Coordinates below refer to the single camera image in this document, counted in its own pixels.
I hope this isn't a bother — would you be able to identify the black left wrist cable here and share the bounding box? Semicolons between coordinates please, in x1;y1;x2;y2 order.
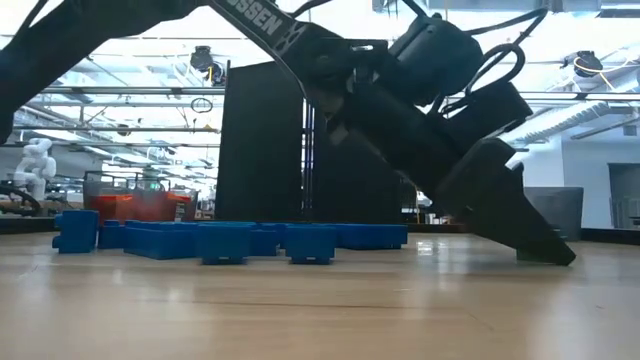
438;6;550;117

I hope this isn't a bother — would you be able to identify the black folding screen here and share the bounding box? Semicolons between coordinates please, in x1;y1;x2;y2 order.
214;60;419;224

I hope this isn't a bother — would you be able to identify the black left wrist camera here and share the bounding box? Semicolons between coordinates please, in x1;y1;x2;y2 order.
442;81;534;149

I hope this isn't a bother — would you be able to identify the black curved cable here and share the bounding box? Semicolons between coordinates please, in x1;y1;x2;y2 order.
0;180;50;217

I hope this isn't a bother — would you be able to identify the black hanging cable ring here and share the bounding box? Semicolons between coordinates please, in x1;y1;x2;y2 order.
189;97;215;115

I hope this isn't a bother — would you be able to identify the group of blue bricks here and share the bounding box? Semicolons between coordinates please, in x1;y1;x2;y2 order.
0;214;640;247

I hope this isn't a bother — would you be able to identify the translucent grey plastic bin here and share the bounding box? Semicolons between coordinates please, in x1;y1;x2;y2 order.
522;186;585;243
82;170;199;224

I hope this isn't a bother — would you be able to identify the black ceiling cable reel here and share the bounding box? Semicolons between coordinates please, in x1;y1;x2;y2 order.
188;45;226;87
564;49;632;92

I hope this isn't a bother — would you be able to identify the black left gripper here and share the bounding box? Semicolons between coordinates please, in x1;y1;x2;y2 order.
326;83;578;267

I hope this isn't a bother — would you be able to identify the grey door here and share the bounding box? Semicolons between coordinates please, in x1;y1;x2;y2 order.
608;163;640;231

